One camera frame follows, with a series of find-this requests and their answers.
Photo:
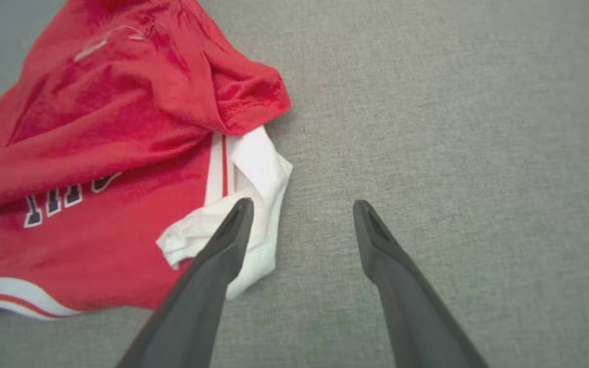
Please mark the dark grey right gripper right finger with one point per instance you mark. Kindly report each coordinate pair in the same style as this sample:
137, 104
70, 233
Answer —
412, 306

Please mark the light grey fabric sofa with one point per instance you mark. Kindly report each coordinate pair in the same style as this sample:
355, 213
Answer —
453, 153

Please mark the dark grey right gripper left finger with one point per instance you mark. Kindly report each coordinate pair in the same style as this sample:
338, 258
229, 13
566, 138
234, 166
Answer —
197, 306

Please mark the red and white jersey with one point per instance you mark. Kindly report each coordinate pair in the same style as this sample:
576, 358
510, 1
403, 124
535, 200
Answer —
95, 128

